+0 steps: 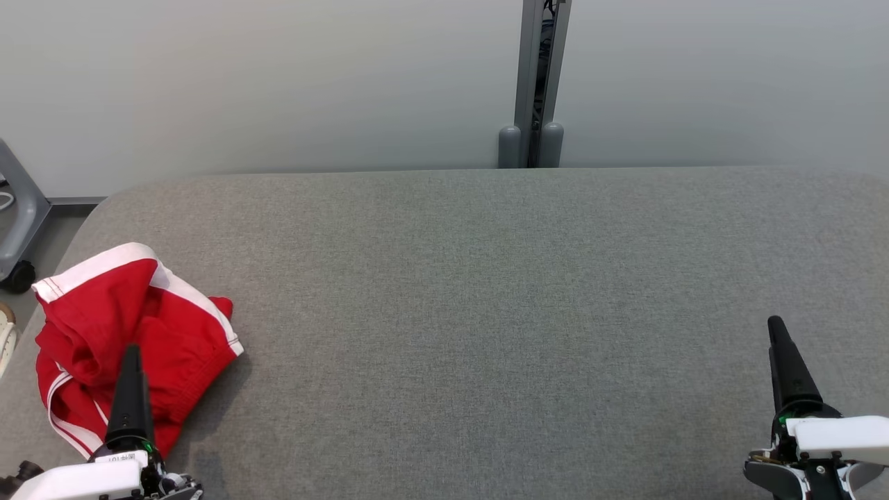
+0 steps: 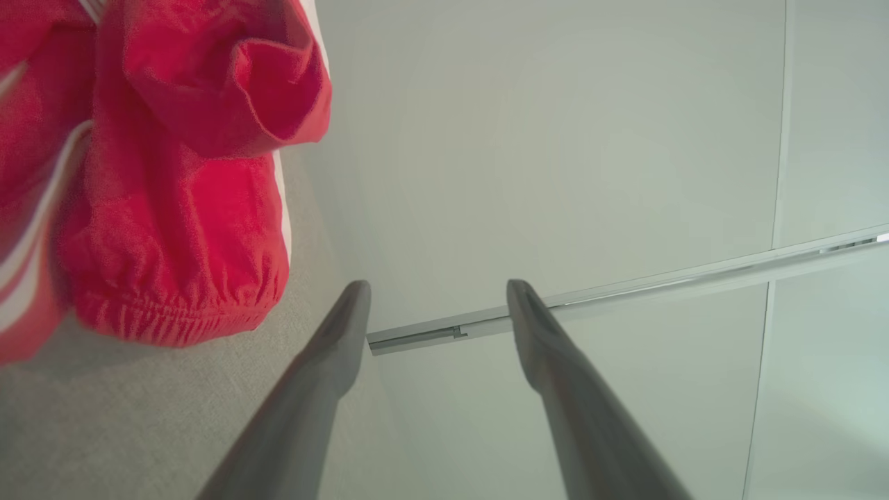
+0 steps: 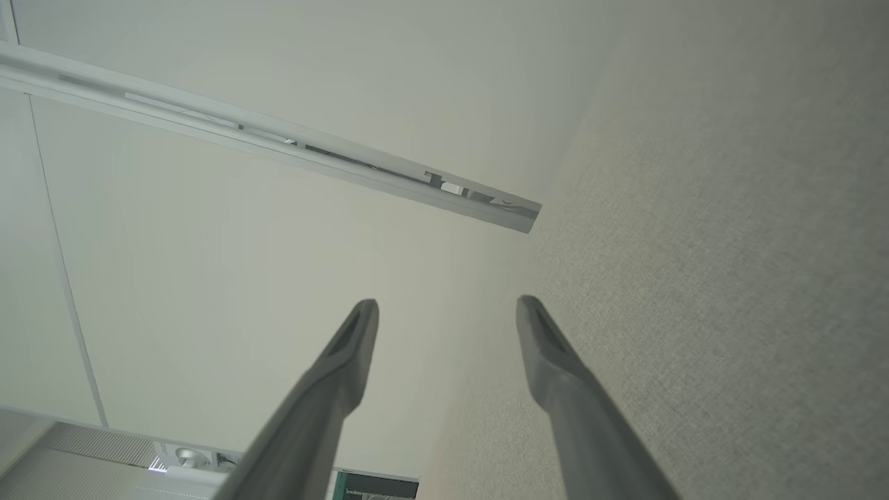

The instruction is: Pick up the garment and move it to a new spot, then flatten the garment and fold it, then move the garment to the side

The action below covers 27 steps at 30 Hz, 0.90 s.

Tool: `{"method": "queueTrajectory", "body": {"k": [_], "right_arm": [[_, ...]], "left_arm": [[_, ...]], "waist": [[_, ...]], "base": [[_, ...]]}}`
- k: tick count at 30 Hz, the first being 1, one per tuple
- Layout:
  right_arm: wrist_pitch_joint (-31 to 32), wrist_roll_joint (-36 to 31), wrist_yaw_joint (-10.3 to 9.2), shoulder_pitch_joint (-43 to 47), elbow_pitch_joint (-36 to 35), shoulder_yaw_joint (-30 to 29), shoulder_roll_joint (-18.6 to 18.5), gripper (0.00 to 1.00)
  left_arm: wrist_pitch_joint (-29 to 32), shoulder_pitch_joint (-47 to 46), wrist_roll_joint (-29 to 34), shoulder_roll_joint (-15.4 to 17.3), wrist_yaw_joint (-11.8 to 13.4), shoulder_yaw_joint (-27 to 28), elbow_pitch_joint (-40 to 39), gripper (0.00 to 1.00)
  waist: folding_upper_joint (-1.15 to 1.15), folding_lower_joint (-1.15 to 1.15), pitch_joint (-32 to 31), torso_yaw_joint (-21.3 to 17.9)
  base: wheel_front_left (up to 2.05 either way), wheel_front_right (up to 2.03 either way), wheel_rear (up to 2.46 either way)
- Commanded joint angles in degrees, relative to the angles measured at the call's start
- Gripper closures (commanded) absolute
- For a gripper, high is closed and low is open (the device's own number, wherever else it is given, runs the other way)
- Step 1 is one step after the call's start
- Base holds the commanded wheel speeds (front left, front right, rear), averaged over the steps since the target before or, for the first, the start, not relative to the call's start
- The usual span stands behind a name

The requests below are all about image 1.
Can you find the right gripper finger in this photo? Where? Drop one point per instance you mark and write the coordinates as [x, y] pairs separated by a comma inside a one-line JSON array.
[[790, 375]]

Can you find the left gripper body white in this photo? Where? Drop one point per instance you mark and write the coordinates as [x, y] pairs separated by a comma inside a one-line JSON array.
[[83, 482]]

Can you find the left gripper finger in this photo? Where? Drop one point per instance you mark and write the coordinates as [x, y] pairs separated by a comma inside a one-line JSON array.
[[130, 410]]

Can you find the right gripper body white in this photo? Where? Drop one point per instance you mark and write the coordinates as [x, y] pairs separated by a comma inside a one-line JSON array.
[[840, 437]]

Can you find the red shorts white trim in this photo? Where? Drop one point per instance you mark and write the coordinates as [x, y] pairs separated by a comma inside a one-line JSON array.
[[173, 326]]

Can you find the white perforated slipper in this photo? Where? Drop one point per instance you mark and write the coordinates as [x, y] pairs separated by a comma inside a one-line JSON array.
[[7, 340]]

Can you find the black caster wheel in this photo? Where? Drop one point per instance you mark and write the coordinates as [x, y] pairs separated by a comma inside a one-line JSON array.
[[19, 276]]

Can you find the grey tubular cart leg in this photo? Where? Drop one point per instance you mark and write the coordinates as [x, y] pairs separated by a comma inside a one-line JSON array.
[[31, 208]]

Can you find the grey fabric sofa seat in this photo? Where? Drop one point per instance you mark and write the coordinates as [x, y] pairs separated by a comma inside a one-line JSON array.
[[486, 312]]

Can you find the grey cylinder post foot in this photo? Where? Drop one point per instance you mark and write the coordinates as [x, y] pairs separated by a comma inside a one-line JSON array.
[[509, 147], [552, 146]]

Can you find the grey partition post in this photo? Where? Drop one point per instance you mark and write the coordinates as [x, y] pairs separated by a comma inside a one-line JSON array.
[[526, 69]]

